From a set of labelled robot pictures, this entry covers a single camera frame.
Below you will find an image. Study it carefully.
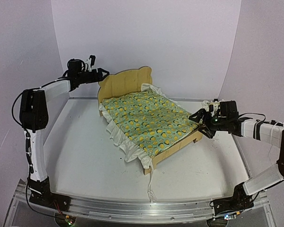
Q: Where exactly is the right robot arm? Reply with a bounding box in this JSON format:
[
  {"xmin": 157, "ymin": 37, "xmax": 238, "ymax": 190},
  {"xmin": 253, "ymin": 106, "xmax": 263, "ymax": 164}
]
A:
[{"xmin": 189, "ymin": 100, "xmax": 284, "ymax": 198}]

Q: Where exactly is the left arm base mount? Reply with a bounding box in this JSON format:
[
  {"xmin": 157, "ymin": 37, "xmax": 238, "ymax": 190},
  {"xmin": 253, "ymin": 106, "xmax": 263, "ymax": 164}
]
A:
[{"xmin": 28, "ymin": 177, "xmax": 71, "ymax": 212}]

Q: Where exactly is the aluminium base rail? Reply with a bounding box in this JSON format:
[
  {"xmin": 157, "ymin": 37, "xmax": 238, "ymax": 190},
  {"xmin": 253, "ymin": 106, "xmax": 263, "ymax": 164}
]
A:
[{"xmin": 3, "ymin": 176, "xmax": 275, "ymax": 227}]

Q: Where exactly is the wooden pet bed frame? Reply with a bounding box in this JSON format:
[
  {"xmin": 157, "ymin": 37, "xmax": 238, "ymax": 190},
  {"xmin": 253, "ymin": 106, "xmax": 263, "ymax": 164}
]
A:
[{"xmin": 98, "ymin": 66, "xmax": 202, "ymax": 175}]

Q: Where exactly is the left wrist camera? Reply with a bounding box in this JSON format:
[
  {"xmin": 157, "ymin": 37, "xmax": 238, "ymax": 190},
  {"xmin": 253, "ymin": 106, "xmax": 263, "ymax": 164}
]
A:
[{"xmin": 84, "ymin": 55, "xmax": 96, "ymax": 72}]

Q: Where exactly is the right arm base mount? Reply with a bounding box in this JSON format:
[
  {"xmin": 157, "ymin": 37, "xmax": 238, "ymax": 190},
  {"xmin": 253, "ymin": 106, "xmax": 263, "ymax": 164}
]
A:
[{"xmin": 210, "ymin": 183, "xmax": 254, "ymax": 217}]

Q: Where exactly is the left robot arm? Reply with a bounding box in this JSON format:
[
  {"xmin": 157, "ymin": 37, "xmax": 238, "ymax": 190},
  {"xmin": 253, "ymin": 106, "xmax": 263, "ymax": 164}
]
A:
[{"xmin": 15, "ymin": 55, "xmax": 110, "ymax": 193}]

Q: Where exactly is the small lemon print pillow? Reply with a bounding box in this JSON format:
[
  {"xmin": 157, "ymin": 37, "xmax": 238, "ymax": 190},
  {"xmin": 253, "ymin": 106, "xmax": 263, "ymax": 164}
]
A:
[{"xmin": 202, "ymin": 100, "xmax": 220, "ymax": 113}]

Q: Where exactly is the lemon print ruffled mattress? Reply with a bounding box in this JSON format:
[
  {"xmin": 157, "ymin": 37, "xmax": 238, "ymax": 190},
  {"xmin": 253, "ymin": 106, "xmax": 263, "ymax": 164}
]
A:
[{"xmin": 99, "ymin": 83, "xmax": 199, "ymax": 171}]

